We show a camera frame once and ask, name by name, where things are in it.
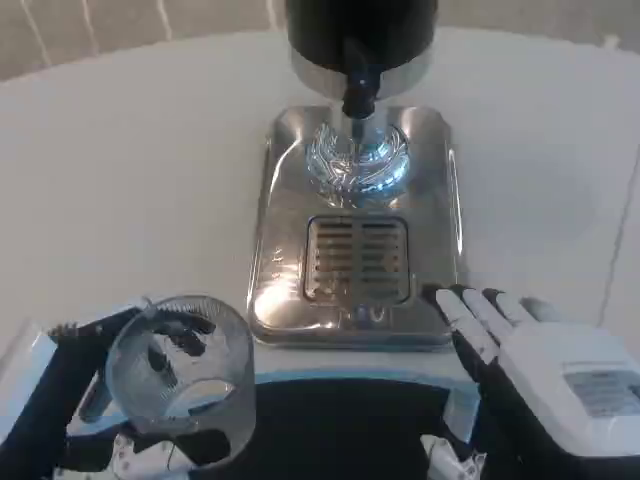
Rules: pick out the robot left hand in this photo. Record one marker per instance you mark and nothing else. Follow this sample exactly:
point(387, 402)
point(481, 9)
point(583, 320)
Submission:
point(35, 400)

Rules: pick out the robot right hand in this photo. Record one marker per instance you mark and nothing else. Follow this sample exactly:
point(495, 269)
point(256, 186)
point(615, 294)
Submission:
point(540, 380)

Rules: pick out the clear ribbed glass cup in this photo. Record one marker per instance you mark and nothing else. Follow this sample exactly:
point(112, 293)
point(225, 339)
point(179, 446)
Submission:
point(235, 360)

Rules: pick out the black and blue robot torso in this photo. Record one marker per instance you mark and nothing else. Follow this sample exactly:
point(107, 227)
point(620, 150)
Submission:
point(345, 430)

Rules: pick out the steel drip tray grid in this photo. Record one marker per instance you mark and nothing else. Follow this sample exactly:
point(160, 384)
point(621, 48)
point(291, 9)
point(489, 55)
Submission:
point(356, 257)

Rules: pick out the steel drip tray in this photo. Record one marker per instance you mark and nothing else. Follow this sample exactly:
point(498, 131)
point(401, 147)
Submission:
point(280, 210)

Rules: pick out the black dispenser tap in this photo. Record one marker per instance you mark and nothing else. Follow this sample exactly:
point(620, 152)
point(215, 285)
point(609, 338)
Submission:
point(359, 90)

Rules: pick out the black and steel drink dispenser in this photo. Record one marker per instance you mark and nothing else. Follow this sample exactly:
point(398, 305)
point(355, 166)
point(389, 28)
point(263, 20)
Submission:
point(320, 30)

